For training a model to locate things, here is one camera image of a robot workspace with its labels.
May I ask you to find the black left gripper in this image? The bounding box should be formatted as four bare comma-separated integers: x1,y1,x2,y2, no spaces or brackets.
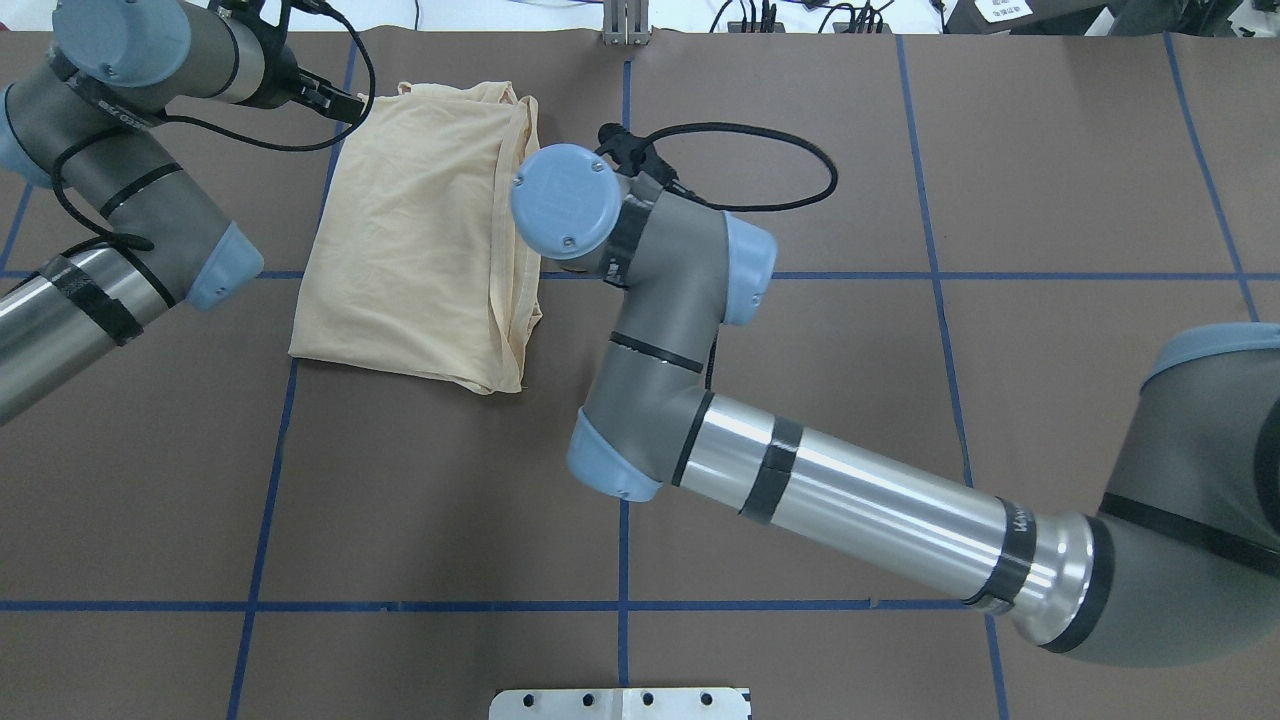
215,1,365,126

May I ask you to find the beige long-sleeve graphic t-shirt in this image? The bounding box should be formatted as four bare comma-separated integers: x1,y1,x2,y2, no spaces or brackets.
289,82,541,395

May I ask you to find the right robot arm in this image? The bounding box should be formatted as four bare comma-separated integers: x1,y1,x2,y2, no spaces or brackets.
509,143,1279,667

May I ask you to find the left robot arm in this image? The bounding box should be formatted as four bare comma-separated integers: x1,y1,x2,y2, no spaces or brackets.
1,1,372,421

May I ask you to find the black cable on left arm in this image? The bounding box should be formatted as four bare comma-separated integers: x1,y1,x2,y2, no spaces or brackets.
50,0,378,251

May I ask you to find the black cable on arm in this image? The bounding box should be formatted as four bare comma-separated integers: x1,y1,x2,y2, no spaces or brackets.
596,122,838,213
50,0,378,251

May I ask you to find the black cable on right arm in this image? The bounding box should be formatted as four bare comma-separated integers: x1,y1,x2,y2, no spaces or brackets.
596,122,838,213

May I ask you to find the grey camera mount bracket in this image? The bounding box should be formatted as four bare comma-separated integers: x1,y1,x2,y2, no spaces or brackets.
600,0,652,47

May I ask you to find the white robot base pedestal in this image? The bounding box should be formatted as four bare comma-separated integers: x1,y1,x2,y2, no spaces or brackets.
488,687,754,719

